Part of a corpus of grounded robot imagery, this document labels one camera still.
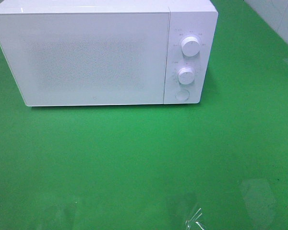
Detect round door release button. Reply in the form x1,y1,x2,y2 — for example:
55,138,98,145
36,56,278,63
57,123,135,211
175,90,190,101

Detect white microwave knob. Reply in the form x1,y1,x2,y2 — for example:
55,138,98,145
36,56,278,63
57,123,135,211
178,67,195,85
181,35,201,57

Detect white microwave door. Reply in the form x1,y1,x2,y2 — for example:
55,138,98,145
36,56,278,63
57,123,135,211
0,12,169,106

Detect white microwave oven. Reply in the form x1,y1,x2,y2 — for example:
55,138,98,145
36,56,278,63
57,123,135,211
0,0,218,107

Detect clear tape strip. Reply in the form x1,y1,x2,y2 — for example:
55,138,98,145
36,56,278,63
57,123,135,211
184,207,207,230

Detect clear tape patch right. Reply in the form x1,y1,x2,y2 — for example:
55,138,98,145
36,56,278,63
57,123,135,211
239,178,276,230

